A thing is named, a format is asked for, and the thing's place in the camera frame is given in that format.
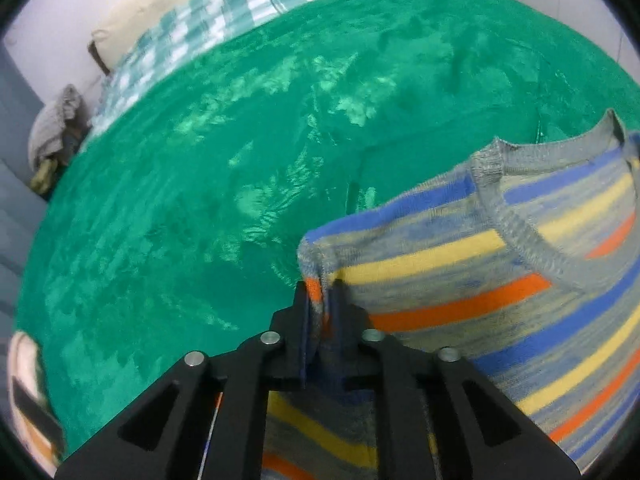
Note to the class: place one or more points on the green checkered bedsheet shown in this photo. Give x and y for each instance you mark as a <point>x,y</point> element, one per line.
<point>200,15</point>

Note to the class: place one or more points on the grey cloth pile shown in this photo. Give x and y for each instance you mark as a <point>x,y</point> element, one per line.
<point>50,125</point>

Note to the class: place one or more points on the green fleece blanket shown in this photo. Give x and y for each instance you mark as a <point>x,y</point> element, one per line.
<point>225,170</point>

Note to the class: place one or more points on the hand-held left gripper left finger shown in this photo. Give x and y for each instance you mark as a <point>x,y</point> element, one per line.
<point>302,345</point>

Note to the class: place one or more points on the grey-blue cabinet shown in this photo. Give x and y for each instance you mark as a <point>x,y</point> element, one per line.
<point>15,170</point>

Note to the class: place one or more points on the striped knitted sweater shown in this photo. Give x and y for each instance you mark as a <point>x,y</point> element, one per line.
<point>450,270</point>

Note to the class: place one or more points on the dark wooden bed frame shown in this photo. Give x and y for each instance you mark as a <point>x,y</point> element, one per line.
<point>97,57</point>

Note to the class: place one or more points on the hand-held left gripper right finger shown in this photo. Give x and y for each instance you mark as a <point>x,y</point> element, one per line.
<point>336,345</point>

